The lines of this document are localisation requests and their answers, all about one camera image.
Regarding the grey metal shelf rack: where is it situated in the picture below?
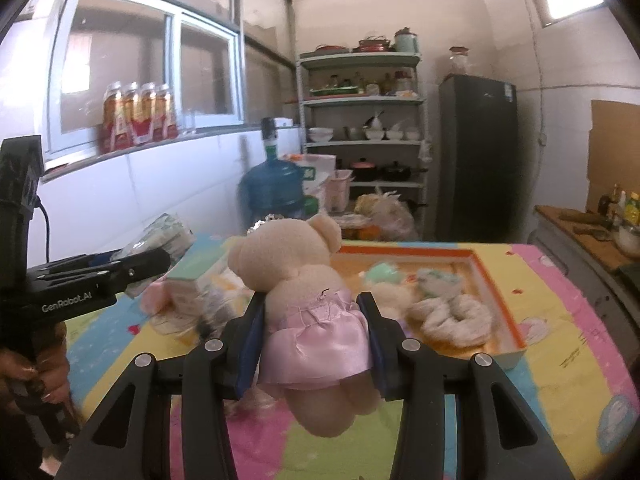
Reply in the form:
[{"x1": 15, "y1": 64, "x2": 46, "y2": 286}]
[{"x1": 296, "y1": 52, "x2": 428, "y2": 233}]

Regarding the cream plush ball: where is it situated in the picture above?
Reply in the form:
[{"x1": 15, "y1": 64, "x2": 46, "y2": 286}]
[{"x1": 372, "y1": 282, "x2": 412, "y2": 322}]

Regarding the green plush ball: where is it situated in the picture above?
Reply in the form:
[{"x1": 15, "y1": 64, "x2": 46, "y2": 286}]
[{"x1": 364, "y1": 260, "x2": 401, "y2": 286}]

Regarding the white green fluffy scrunchie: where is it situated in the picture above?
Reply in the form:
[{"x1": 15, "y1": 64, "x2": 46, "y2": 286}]
[{"x1": 415, "y1": 267, "x2": 464, "y2": 301}]

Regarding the white printed sack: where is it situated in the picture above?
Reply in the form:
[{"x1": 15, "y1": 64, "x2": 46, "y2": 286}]
[{"x1": 287, "y1": 152, "x2": 337, "y2": 196}]

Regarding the orange drink bottle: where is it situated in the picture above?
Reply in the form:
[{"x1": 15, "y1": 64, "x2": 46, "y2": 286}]
[
  {"x1": 102, "y1": 82, "x2": 126, "y2": 153},
  {"x1": 155, "y1": 84, "x2": 180, "y2": 141},
  {"x1": 122, "y1": 82, "x2": 142, "y2": 147},
  {"x1": 139, "y1": 82, "x2": 158, "y2": 143}
]

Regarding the grey kitchen counter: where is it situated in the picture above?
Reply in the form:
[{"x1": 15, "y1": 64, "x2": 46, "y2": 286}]
[{"x1": 529, "y1": 205, "x2": 640, "y2": 341}]

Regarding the orange cardboard box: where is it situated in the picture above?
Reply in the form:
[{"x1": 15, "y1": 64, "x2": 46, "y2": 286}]
[{"x1": 330, "y1": 242, "x2": 528, "y2": 371}]

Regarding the black water pump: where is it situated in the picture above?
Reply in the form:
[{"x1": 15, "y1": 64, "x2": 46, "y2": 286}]
[{"x1": 261, "y1": 117, "x2": 280, "y2": 161}]

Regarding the small green-topped box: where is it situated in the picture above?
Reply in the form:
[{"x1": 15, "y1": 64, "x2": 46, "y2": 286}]
[{"x1": 165, "y1": 249, "x2": 236, "y2": 307}]

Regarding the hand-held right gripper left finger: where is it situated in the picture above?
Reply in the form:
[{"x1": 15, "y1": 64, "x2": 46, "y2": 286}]
[{"x1": 62, "y1": 290, "x2": 268, "y2": 480}]

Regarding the black cooking pot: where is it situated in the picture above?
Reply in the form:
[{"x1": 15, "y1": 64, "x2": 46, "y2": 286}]
[{"x1": 382, "y1": 161, "x2": 428, "y2": 182}]

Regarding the pink plastic bin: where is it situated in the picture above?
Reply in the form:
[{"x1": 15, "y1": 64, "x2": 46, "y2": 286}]
[{"x1": 320, "y1": 170, "x2": 353, "y2": 213}]

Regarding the teal canister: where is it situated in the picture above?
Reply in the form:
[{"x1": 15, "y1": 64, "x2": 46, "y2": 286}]
[{"x1": 394, "y1": 27, "x2": 420, "y2": 55}]

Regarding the black cable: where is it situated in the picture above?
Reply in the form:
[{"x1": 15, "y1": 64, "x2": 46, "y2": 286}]
[{"x1": 34, "y1": 199, "x2": 52, "y2": 267}]

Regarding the kitchen cleaver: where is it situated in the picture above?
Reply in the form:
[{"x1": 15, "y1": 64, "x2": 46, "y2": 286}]
[{"x1": 572, "y1": 225, "x2": 614, "y2": 242}]

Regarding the person's left hand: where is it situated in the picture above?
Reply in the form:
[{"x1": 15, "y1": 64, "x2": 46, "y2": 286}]
[{"x1": 0, "y1": 321, "x2": 71, "y2": 416}]

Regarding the clear plastic bag of food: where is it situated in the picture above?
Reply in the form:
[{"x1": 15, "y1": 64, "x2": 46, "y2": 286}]
[{"x1": 352, "y1": 187, "x2": 418, "y2": 241}]

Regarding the red wire basket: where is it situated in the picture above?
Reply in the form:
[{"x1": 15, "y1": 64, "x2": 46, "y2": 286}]
[{"x1": 356, "y1": 35, "x2": 393, "y2": 53}]

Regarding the glass jar with red lid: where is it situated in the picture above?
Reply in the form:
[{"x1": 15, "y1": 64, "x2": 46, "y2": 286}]
[{"x1": 448, "y1": 46, "x2": 471, "y2": 77}]

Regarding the blue water jug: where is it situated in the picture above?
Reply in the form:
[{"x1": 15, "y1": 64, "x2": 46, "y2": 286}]
[{"x1": 239, "y1": 160, "x2": 307, "y2": 231}]

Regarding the striped cartoon blanket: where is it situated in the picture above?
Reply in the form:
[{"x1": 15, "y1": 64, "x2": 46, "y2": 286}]
[{"x1": 65, "y1": 232, "x2": 640, "y2": 480}]

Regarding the pink fluffy scrunchie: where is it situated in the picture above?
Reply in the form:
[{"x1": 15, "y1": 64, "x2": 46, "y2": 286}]
[{"x1": 140, "y1": 280, "x2": 173, "y2": 316}]

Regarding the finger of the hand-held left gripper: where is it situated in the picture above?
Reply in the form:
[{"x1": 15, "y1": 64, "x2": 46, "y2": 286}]
[
  {"x1": 47, "y1": 251, "x2": 126, "y2": 276},
  {"x1": 75, "y1": 247, "x2": 172, "y2": 297}
]

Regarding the white lace scrunchie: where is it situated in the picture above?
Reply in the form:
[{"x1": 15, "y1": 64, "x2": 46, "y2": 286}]
[{"x1": 407, "y1": 292, "x2": 496, "y2": 348}]

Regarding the dark grey fridge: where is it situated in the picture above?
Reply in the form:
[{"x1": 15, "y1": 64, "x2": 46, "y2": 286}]
[{"x1": 436, "y1": 74, "x2": 518, "y2": 243}]

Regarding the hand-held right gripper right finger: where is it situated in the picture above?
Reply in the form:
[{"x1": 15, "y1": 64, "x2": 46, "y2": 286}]
[{"x1": 356, "y1": 291, "x2": 576, "y2": 480}]

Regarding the teddy bear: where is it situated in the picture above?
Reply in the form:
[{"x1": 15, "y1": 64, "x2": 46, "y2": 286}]
[{"x1": 227, "y1": 212, "x2": 383, "y2": 438}]

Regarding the sliding glass window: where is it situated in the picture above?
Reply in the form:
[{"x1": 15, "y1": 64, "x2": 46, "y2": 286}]
[{"x1": 47, "y1": 0, "x2": 246, "y2": 156}]

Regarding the row of seasoning jars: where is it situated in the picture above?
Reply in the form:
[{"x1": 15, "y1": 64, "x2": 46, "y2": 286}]
[{"x1": 320, "y1": 72, "x2": 416, "y2": 95}]

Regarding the white bowl on counter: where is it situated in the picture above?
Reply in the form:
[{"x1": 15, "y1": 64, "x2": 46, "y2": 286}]
[{"x1": 614, "y1": 225, "x2": 640, "y2": 257}]

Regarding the white green plastic-wrapped pack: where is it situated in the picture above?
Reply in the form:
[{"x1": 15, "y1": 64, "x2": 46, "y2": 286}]
[{"x1": 110, "y1": 212, "x2": 196, "y2": 266}]

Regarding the red cooking pot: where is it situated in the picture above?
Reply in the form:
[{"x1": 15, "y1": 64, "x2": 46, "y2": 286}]
[{"x1": 349, "y1": 159, "x2": 377, "y2": 182}]

